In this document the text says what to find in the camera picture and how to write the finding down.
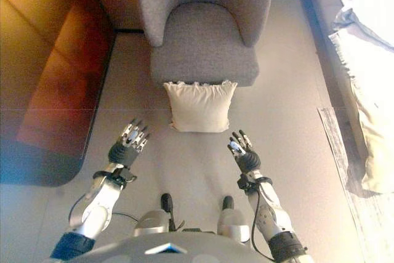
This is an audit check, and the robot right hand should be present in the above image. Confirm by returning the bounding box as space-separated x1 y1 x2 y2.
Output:
227 129 262 172

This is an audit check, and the silver robot leg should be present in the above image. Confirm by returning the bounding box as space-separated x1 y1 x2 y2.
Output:
132 193 175 238
216 195 251 244

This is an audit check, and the grey striped rug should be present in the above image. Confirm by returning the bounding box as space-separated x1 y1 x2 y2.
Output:
316 106 394 263

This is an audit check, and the grey robot torso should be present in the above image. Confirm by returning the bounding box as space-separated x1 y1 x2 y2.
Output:
42 231 278 263

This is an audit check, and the grey fabric armchair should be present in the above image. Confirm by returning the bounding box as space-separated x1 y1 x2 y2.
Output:
137 0 273 87

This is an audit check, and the silver robot left leg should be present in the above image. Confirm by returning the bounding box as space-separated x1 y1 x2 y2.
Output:
132 193 175 238

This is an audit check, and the orange leather sofa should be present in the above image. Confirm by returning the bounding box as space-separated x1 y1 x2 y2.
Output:
0 0 145 187

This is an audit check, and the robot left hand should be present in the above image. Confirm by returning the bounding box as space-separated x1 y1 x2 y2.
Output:
107 118 151 166

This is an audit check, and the silver robot right leg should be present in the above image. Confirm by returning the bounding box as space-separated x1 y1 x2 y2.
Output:
216 195 251 244

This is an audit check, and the cream frilled cushion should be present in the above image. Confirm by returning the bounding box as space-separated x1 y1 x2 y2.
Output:
163 79 239 134

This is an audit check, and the white bed blanket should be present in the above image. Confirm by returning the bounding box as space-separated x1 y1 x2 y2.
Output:
326 0 394 198

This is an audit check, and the dark bed frame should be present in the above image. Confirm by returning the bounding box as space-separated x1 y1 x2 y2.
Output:
300 0 367 165

